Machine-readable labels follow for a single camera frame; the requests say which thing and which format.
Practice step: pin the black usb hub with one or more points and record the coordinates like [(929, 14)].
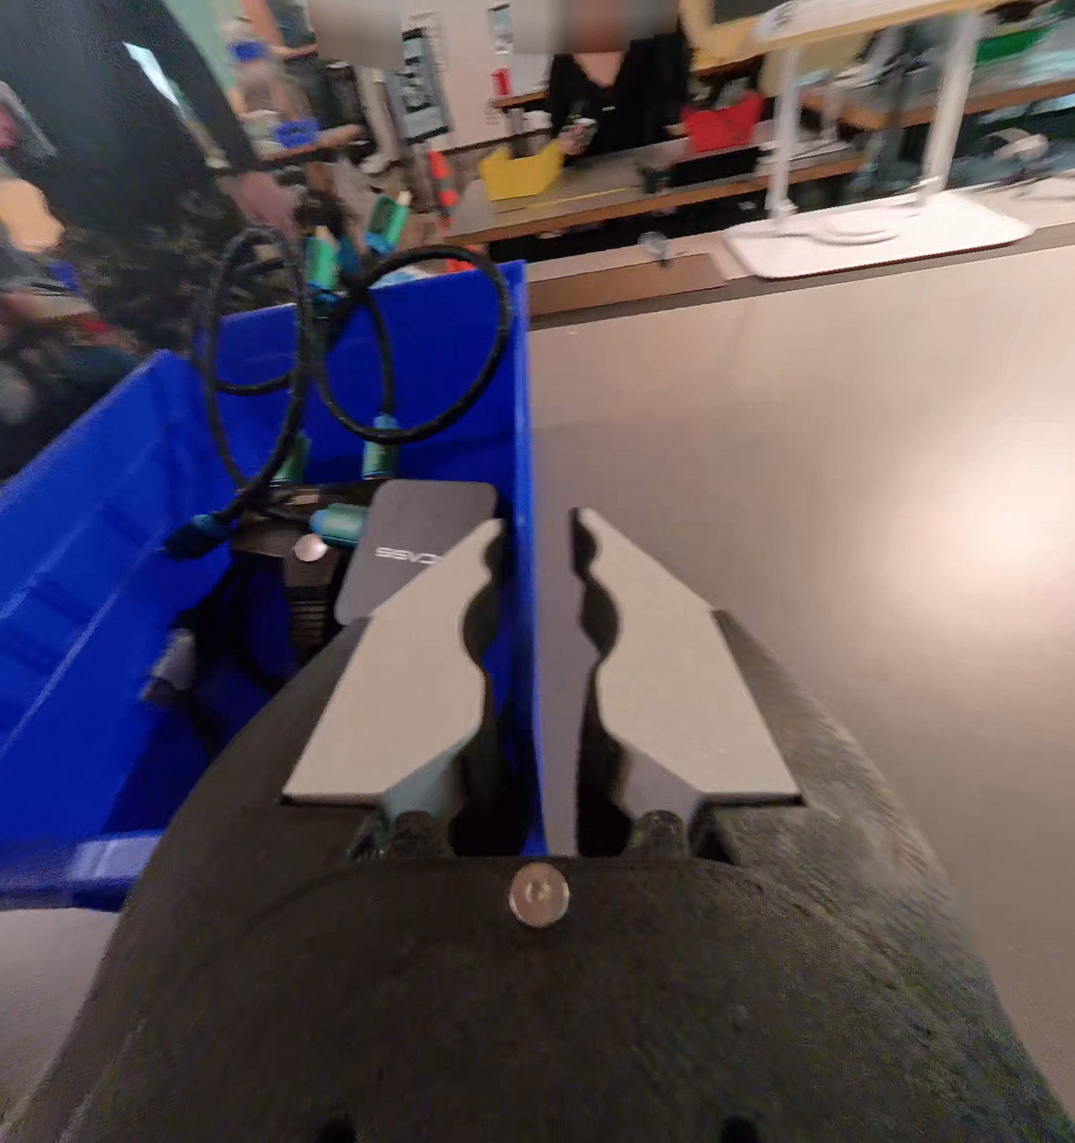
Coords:
[(412, 536)]

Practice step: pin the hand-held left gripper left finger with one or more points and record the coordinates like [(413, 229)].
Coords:
[(386, 705)]

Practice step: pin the red plastic bin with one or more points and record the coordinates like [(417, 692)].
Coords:
[(725, 120)]

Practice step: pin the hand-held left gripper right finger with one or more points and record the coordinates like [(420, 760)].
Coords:
[(689, 705)]

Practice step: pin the large blue plastic bin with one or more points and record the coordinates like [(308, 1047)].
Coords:
[(55, 580)]

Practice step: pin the white stand clear legs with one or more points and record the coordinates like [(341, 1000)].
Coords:
[(876, 237)]

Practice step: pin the small silver clip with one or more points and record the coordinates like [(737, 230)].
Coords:
[(654, 245)]

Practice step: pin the yellow box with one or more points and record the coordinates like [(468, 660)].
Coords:
[(519, 169)]

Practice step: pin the small blue plastic bin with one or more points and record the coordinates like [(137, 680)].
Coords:
[(297, 133)]

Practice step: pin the background work table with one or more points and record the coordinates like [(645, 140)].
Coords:
[(636, 192)]

